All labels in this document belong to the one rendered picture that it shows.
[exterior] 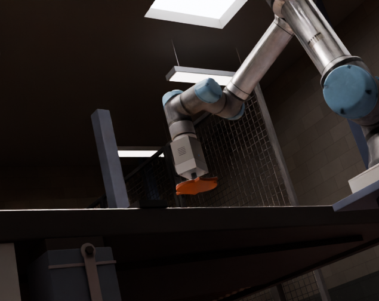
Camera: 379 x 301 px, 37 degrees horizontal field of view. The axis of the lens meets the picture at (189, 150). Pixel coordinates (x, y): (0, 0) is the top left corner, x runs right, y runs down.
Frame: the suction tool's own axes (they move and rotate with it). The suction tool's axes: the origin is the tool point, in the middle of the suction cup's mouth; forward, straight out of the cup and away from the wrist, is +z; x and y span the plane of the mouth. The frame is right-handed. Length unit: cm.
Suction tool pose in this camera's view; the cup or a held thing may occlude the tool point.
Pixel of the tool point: (197, 188)
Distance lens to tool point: 165.2
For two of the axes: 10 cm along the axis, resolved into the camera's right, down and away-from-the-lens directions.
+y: -4.5, -2.3, -8.6
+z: 2.4, 9.0, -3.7
